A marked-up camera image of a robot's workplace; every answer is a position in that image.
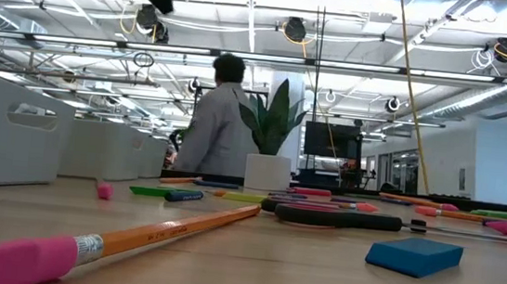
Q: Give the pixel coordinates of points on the dark blue eraser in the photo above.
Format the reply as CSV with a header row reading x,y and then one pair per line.
x,y
348,200

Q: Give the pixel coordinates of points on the black monitor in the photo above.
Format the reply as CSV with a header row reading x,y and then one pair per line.
x,y
330,140

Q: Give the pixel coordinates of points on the yellow eraser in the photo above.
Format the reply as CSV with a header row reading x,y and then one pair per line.
x,y
243,197

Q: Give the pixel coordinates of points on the green eraser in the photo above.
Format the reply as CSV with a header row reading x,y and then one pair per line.
x,y
148,191

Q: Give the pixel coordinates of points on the black and red scissors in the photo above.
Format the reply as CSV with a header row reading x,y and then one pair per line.
x,y
335,218

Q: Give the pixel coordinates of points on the person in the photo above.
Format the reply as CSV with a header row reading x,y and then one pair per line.
x,y
217,129

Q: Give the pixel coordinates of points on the green plant in white pot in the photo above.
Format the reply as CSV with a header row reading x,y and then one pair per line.
x,y
267,173

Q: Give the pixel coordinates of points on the black metal table frame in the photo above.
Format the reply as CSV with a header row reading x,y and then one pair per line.
x,y
499,206

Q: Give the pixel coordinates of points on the light blue eraser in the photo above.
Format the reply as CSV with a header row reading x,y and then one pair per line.
x,y
412,260

